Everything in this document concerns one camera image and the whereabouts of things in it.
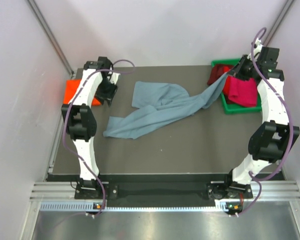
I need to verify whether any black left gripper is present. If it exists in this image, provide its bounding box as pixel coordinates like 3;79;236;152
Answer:
94;78;118;108

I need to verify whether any blue grey t shirt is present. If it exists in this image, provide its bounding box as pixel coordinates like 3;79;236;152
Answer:
103;74;227;139

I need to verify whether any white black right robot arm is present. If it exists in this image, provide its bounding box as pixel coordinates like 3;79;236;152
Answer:
223;43;300;198

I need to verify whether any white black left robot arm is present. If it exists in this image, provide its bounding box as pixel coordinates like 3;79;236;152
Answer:
61;56;120;200

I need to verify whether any dark red t shirt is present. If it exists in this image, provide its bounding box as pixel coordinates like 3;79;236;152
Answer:
207;63;234;86

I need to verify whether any pink t shirt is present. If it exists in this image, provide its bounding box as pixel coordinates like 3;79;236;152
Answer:
227;76;258;108

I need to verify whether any orange folded t shirt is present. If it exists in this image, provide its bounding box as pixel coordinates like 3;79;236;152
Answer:
63;79;101;107

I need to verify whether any green plastic bin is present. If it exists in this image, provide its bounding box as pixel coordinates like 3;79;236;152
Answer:
211;58;261;114

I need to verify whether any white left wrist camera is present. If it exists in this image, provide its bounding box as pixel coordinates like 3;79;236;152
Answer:
109;72;121;85

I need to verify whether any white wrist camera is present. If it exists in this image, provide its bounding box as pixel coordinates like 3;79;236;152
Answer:
109;72;121;85
251;38;263;60

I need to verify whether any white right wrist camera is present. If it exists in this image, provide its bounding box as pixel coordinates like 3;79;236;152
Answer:
251;38;263;60

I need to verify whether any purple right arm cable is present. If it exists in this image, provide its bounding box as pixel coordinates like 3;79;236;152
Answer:
237;26;294;216

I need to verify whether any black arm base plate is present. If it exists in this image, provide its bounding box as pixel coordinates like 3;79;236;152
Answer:
74;181;253;201

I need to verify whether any grey slotted cable duct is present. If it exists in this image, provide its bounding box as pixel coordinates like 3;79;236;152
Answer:
40;201;242;212

